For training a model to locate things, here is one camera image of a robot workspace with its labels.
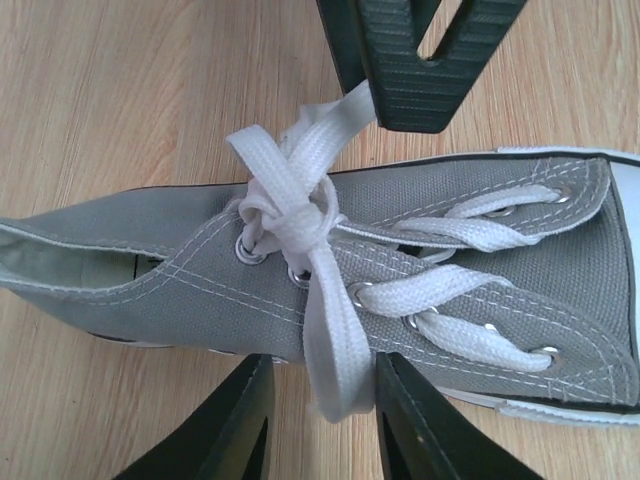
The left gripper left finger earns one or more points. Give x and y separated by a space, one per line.
227 437

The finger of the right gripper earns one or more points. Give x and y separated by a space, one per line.
344 28
421 95

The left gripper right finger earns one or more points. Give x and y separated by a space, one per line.
422 436

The grey sneaker sideways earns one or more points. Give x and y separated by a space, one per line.
508 278

